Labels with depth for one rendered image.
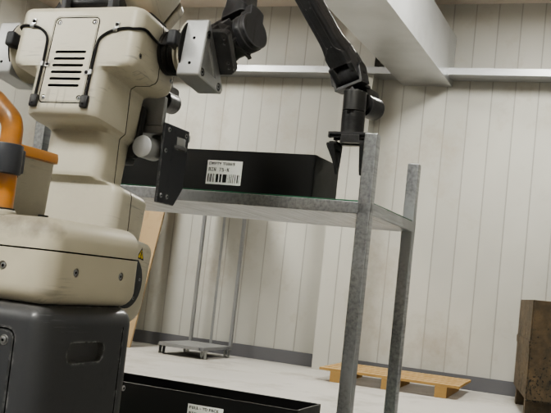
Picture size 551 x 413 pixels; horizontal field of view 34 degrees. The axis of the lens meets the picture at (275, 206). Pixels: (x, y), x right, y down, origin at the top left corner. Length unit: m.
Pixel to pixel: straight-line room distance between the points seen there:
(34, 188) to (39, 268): 0.24
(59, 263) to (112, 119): 0.50
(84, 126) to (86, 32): 0.18
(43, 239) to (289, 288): 7.23
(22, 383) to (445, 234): 6.97
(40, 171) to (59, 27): 0.38
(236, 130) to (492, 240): 2.69
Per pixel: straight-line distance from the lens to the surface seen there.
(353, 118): 2.17
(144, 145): 1.78
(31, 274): 1.30
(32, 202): 1.51
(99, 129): 1.74
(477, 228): 8.07
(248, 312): 8.62
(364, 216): 1.96
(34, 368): 1.31
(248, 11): 1.86
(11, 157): 1.36
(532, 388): 6.52
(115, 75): 1.74
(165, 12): 1.86
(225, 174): 2.21
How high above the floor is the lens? 0.76
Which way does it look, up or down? 5 degrees up
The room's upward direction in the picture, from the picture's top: 6 degrees clockwise
